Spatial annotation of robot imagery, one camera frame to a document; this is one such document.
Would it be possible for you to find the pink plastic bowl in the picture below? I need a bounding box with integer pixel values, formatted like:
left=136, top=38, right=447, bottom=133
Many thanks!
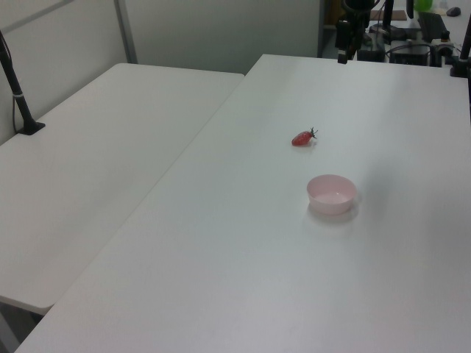
left=306, top=174, right=358, bottom=216

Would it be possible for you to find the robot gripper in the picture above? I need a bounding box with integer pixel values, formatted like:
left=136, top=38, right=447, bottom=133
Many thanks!
left=335, top=0, right=373, bottom=65

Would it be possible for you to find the white folding table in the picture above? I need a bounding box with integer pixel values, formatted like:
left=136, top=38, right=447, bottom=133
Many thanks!
left=0, top=63, right=247, bottom=310

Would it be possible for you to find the black clamp on table corner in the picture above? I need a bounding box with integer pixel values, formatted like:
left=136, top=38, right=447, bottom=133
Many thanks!
left=449, top=20, right=471, bottom=79

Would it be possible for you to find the black equipment box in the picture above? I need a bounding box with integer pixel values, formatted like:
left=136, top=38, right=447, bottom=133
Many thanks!
left=389, top=43, right=432, bottom=67

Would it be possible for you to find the grey metal partition post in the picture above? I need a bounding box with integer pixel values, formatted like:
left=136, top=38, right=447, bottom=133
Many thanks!
left=113, top=0, right=138, bottom=65

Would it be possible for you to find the black monitor stand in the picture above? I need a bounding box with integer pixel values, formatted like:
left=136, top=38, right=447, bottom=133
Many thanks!
left=369, top=0, right=407, bottom=42

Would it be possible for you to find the black camera pole with clamp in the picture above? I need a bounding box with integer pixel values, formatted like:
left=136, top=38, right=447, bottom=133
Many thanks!
left=0, top=29, right=46, bottom=137

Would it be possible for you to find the brown flat board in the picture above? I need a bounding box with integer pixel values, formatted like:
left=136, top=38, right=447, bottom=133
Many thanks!
left=369, top=10, right=408, bottom=21

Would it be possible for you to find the grey cable along pole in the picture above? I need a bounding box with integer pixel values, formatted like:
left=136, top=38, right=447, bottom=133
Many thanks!
left=10, top=94, right=20, bottom=134

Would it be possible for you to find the red toy strawberry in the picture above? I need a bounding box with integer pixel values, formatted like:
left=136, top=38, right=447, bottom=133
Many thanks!
left=291, top=126, right=319, bottom=148

